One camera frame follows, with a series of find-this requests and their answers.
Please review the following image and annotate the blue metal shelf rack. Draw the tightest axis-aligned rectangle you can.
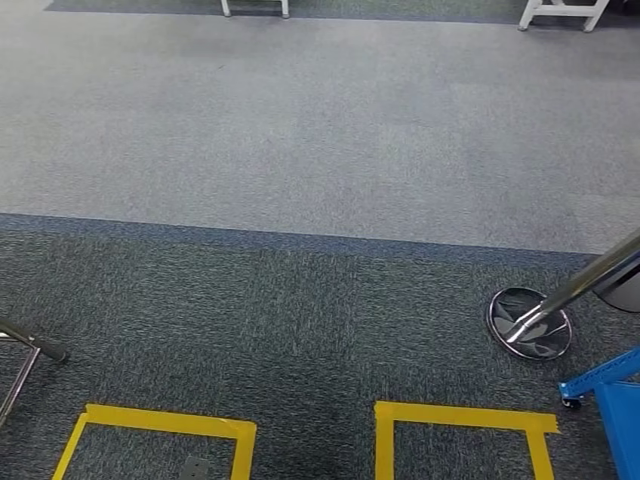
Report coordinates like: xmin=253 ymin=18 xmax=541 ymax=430
xmin=558 ymin=347 xmax=640 ymax=480

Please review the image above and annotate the yellow floor tape square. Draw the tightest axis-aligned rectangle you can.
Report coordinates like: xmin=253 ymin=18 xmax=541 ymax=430
xmin=373 ymin=400 xmax=561 ymax=480
xmin=51 ymin=403 xmax=258 ymax=480

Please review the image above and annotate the chrome stanchion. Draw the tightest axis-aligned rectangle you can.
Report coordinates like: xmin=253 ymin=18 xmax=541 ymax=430
xmin=485 ymin=227 xmax=640 ymax=363

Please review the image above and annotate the dark grey round base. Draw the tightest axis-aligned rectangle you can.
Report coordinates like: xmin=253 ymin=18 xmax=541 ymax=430
xmin=592 ymin=254 xmax=640 ymax=315

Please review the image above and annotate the white furniture frame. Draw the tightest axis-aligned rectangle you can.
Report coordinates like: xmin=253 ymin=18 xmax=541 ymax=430
xmin=516 ymin=0 xmax=611 ymax=34
xmin=219 ymin=0 xmax=291 ymax=20

